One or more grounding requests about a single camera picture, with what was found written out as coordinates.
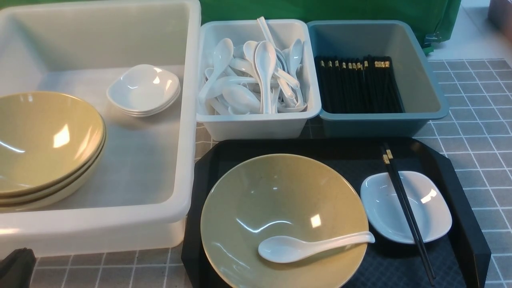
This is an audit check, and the yellow-green noodle bowl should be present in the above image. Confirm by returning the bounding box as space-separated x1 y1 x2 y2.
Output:
200 154 369 288

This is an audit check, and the white soup spoon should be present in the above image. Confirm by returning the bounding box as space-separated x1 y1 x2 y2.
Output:
258 231 375 264

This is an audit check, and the black chopstick gold band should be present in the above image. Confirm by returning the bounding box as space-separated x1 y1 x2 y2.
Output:
380 146 434 286

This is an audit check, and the white square sauce dish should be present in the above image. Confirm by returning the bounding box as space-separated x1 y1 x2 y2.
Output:
360 171 453 244

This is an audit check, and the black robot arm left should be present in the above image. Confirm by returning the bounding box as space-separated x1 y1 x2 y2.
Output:
0 248 36 288

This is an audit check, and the bottom stacked yellow-green bowl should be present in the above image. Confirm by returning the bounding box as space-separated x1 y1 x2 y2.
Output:
0 150 104 213

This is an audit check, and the stacked yellow-green bowl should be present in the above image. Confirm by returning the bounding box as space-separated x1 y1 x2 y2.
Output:
0 91 106 196
0 126 107 206
0 150 104 213

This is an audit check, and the top stacked yellow-green bowl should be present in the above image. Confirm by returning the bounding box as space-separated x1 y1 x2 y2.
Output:
0 91 106 196

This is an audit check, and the middle stacked yellow-green bowl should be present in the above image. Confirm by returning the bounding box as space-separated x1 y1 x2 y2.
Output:
0 126 107 206

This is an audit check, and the white spoon bin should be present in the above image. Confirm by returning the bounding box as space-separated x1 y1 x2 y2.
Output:
196 19 322 142

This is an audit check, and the pile of white spoons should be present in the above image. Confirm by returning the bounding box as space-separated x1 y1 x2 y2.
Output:
198 16 308 115

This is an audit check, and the lower stacked white dish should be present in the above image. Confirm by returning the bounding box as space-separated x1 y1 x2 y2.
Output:
106 88 181 117

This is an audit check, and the stacked white dish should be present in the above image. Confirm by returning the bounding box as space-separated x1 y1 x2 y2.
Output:
106 88 181 117
106 64 181 92

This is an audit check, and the top stacked white dish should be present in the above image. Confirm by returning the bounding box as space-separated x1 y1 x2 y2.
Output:
106 64 181 92

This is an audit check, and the bundle of black chopsticks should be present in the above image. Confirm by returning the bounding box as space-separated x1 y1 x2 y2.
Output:
314 55 405 114

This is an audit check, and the large white plastic tub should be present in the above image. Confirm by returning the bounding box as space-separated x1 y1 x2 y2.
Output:
1 0 201 258

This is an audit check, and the blue-grey chopstick bin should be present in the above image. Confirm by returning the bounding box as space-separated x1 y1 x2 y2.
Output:
307 20 449 138

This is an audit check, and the grey checked tablecloth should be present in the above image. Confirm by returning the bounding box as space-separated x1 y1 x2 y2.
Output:
30 60 511 288

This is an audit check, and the green cloth backdrop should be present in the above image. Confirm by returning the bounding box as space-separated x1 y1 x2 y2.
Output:
0 0 462 54

